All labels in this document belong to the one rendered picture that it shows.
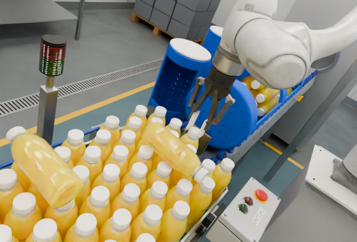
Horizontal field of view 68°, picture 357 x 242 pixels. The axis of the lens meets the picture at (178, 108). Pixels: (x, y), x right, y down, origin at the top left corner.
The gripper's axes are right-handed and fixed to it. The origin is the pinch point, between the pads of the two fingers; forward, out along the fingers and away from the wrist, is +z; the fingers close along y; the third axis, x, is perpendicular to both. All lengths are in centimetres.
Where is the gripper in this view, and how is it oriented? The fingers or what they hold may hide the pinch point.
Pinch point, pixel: (197, 124)
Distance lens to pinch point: 84.4
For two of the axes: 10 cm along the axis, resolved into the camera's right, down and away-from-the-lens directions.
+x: -5.9, 2.6, -7.7
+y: -7.4, -5.6, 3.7
